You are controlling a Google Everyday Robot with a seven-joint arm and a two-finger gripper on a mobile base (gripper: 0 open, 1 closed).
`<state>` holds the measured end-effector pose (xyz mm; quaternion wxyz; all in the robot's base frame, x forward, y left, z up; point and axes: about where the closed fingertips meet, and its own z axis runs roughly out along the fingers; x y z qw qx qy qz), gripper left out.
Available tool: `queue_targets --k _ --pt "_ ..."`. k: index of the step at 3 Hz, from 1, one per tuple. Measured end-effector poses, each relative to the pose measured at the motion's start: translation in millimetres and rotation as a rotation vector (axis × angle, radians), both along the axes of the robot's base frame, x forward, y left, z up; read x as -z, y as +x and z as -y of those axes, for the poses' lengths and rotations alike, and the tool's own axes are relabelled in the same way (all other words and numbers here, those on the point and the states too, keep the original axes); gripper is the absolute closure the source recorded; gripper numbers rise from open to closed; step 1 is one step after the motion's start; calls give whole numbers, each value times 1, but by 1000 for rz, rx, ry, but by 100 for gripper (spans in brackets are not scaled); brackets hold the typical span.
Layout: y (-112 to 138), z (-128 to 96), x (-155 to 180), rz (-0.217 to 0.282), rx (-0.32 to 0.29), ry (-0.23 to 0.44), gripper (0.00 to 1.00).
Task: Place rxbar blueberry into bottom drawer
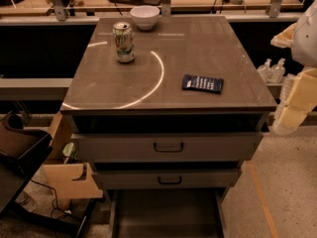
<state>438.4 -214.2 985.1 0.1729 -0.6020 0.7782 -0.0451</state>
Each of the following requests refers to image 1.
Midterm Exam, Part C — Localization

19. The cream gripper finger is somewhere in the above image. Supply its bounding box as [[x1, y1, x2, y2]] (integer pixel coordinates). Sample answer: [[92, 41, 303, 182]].
[[272, 66, 317, 135], [270, 23, 296, 49]]

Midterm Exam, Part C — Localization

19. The blue rxbar wrapper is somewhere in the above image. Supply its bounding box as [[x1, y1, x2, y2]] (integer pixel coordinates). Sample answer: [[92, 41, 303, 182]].
[[182, 74, 224, 94]]

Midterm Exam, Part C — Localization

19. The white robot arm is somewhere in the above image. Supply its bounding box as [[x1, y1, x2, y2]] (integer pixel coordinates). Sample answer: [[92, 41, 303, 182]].
[[270, 1, 317, 135]]

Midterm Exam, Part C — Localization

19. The grey drawer cabinet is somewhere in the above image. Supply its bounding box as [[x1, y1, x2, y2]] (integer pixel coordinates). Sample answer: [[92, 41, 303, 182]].
[[59, 14, 278, 238]]

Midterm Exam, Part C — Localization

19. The top grey drawer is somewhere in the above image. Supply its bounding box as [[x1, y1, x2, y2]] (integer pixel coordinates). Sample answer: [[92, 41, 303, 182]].
[[71, 132, 263, 163]]

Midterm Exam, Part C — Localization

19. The bottom open grey drawer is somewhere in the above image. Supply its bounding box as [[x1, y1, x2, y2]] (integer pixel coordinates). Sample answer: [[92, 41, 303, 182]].
[[110, 188, 226, 238]]

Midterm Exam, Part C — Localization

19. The middle grey drawer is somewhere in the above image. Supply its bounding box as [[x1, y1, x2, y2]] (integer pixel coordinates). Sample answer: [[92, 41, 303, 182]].
[[92, 169, 240, 189]]

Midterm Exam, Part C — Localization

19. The right clear sanitizer bottle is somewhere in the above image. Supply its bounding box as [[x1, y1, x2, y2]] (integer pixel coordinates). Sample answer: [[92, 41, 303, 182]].
[[268, 58, 285, 83]]

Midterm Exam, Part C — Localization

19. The clear sanitizer bottle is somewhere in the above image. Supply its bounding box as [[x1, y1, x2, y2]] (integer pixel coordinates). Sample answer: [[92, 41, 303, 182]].
[[268, 58, 285, 83], [257, 59, 271, 83]]

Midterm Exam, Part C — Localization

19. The left clear sanitizer bottle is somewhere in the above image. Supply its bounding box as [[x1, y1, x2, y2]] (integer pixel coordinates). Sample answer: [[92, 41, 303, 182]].
[[257, 59, 271, 83]]

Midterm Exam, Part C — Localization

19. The white ceramic bowl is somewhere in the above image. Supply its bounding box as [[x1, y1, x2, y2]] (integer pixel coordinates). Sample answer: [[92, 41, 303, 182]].
[[130, 5, 160, 30]]

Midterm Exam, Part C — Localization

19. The green soda can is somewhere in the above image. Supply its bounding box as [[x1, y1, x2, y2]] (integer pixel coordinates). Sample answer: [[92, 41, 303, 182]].
[[113, 22, 135, 63]]

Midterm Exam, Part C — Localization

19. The cardboard box with cutout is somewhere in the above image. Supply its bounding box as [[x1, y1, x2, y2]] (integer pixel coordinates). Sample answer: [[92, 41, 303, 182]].
[[43, 112, 103, 210]]

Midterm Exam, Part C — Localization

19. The black cart left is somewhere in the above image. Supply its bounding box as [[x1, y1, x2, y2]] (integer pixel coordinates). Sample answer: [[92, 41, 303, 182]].
[[0, 113, 96, 238]]

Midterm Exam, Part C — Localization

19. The black floor cable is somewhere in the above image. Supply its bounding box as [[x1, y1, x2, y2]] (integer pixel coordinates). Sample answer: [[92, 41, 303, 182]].
[[30, 178, 83, 222]]

